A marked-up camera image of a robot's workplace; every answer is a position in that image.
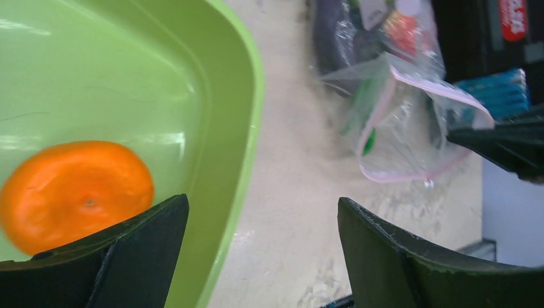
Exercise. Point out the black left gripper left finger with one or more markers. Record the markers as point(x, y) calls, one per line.
point(130, 264)

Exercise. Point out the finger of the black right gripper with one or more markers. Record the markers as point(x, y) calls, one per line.
point(515, 143)

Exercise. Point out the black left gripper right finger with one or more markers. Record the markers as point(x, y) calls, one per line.
point(391, 267)

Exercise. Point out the orange fake tangerine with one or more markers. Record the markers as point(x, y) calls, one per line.
point(70, 191)

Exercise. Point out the clear zip top bag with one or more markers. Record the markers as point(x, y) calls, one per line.
point(400, 108)

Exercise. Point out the red fake fruit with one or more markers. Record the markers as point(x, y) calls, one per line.
point(401, 31)

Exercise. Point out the black plastic toolbox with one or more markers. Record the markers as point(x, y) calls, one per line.
point(493, 50)

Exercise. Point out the green plastic tray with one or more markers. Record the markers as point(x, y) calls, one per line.
point(181, 83)

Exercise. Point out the black mounting base rail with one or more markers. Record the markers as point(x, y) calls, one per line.
point(344, 302)

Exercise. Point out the aluminium frame rail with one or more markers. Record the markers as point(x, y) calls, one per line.
point(485, 249)

